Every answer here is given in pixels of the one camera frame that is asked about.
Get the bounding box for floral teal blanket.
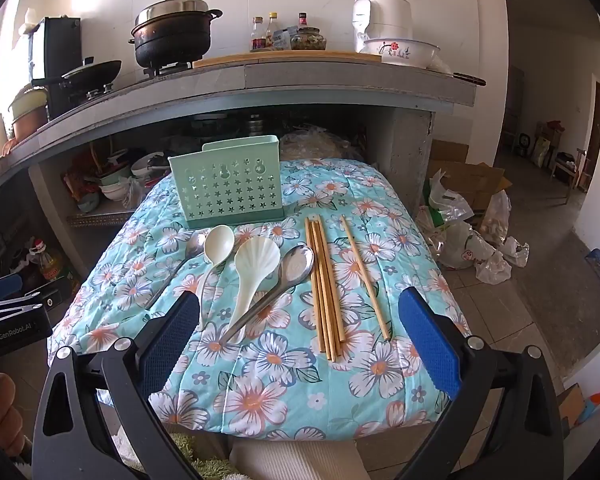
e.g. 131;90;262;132
47;157;473;443

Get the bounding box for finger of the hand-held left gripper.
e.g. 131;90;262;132
0;274;56;323

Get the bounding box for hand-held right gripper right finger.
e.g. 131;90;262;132
397;287;568;480

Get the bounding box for cream and green pot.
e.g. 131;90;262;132
7;87;48;121

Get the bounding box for white shell-shaped spoon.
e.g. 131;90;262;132
220;236;282;346

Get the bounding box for pile of white bowls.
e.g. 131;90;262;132
97;152;171;206

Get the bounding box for plastic bags on floor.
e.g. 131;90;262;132
420;170;476;246

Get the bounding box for green shaggy rug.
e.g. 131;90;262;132
125;430;231;480

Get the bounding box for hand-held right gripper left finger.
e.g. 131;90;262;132
32;290;203;480

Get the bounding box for dark handled pan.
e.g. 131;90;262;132
425;55;487;87

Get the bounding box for black gas stove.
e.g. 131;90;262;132
45;60;196;116

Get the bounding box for green plastic utensil holder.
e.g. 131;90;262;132
167;134;286;228

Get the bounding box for glass bottle with red sauce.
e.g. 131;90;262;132
251;16;267;53

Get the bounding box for wooden cutting board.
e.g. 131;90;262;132
192;50;383;68

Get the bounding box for black wok with lid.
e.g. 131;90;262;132
32;57;123;88

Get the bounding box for wooden chair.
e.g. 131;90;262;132
550;149;593;191

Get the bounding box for white bag with red print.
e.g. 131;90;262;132
437;222;498;271

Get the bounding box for cooking oil bottle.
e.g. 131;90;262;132
35;240;68;281

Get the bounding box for glass jar of pickles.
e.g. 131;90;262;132
290;27;327;52

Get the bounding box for small metal spoon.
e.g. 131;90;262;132
145;230;208;308

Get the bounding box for person's left hand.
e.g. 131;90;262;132
0;372;33;461

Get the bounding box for plastic bag of flatbread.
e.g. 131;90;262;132
280;127;351;161

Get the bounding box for white rice cooker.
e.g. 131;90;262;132
351;0;413;53

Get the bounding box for white plastic spoon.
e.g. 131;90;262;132
195;225;237;332

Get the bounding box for black pot with steel lid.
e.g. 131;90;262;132
127;0;223;70

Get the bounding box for cardboard box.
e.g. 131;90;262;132
425;140;513;221

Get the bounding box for copper coloured pot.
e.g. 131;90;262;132
10;105;48;142

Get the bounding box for floral enamel basin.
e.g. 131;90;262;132
361;37;441;67

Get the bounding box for clear plastic bag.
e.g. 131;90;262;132
480;190;512;243

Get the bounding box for black box appliance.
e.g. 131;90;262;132
30;16;83;81

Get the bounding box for person's white fleece clothing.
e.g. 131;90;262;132
229;439;368;480

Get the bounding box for large metal spoon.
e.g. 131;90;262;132
219;244;316;347

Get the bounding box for perforated metal tray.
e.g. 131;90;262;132
67;212;136;227

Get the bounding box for stacked steel containers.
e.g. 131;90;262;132
192;112;267;136

